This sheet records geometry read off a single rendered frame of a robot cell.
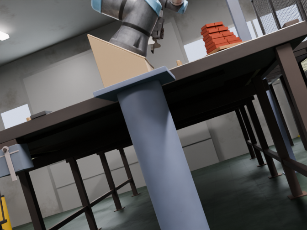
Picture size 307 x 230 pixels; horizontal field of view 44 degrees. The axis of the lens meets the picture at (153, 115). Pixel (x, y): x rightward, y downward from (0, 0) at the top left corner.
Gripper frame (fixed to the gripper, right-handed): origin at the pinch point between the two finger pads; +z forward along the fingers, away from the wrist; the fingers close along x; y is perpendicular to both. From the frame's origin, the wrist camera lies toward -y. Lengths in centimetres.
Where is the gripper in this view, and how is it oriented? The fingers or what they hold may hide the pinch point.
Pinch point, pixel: (147, 52)
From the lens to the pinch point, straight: 222.0
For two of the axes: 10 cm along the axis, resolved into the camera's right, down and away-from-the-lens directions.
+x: 3.0, -0.3, 9.5
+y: 9.5, 1.4, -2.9
